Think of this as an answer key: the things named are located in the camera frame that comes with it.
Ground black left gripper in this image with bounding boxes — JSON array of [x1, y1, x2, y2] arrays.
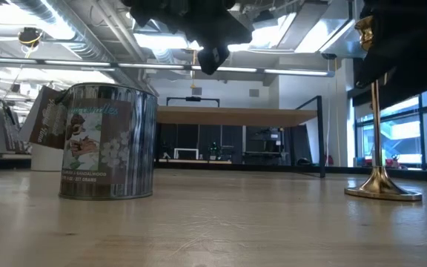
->
[[120, 0, 254, 76]]

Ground round silver ventilation duct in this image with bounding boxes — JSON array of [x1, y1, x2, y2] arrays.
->
[[11, 0, 155, 93]]

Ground black ceiling cable reel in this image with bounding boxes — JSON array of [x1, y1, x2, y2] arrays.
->
[[17, 26, 44, 49]]

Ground brown paper hang tag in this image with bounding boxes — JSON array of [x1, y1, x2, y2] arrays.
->
[[17, 85, 70, 150], [0, 102, 27, 154]]

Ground black window frame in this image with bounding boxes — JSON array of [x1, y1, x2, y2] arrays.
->
[[354, 88, 427, 168]]

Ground small white frame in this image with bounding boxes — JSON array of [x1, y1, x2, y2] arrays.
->
[[173, 148, 200, 161]]

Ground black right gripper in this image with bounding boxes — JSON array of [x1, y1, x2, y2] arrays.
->
[[354, 0, 427, 92]]

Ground white round planter pot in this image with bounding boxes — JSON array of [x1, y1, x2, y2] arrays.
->
[[30, 142, 64, 172]]

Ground rectangular silver air duct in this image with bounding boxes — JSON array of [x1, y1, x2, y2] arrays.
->
[[248, 0, 365, 60]]

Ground long ceiling light bar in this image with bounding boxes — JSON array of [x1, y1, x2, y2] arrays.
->
[[0, 55, 335, 78]]

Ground black camera gantry frame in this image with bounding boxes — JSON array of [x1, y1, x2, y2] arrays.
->
[[166, 95, 221, 108]]

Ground wooden shelf black metal legs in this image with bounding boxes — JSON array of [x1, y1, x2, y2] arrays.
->
[[156, 95, 326, 179]]

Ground gold candlestick holder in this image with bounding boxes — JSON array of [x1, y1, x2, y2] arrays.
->
[[344, 15, 423, 202]]

